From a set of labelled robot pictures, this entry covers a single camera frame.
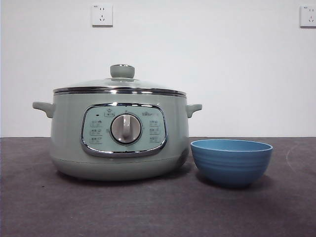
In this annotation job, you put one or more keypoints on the pale green electric steamer pot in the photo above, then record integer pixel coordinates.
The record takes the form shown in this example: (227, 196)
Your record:
(69, 138)

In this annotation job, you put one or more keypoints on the blue ribbed bowl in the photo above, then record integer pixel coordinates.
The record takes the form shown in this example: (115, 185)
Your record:
(232, 168)

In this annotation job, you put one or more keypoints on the white wall socket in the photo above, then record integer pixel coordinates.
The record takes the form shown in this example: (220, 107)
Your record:
(308, 16)
(102, 15)

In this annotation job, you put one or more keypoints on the glass lid with green knob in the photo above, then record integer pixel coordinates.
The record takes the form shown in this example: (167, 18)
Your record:
(122, 71)

